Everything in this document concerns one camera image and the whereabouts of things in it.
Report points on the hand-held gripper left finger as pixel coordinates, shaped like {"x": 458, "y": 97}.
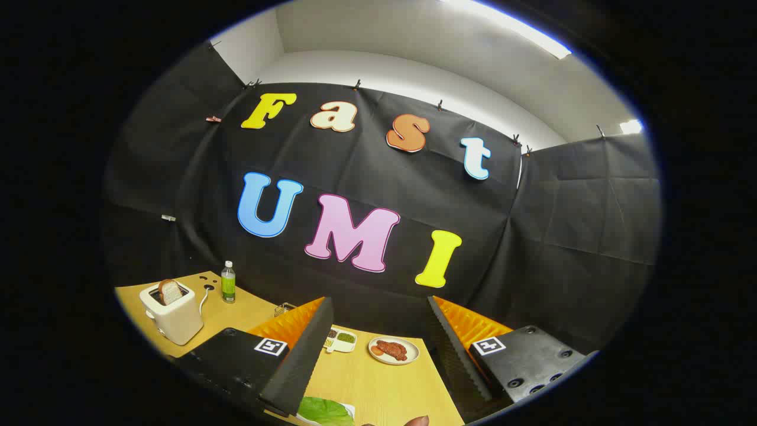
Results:
{"x": 301, "y": 361}

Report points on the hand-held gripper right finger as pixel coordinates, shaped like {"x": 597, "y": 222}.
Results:
{"x": 452, "y": 361}

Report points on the green lettuce leaf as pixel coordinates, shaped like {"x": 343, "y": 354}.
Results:
{"x": 325, "y": 412}

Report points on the toasted bread slice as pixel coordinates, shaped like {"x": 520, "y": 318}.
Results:
{"x": 171, "y": 292}

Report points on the round cream plate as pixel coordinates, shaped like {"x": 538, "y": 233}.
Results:
{"x": 414, "y": 349}

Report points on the white divided bean dish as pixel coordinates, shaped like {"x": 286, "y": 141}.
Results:
{"x": 340, "y": 347}

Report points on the brown meat piece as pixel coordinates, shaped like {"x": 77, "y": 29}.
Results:
{"x": 393, "y": 349}

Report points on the green label drink bottle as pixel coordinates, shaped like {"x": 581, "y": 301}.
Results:
{"x": 228, "y": 287}

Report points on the cream white toaster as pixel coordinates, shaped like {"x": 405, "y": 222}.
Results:
{"x": 177, "y": 322}

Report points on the black backdrop cloth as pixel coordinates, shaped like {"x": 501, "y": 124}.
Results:
{"x": 366, "y": 171}

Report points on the small ceiling light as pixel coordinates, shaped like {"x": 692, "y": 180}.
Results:
{"x": 631, "y": 126}

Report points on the long ceiling light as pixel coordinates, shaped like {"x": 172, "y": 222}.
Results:
{"x": 520, "y": 29}

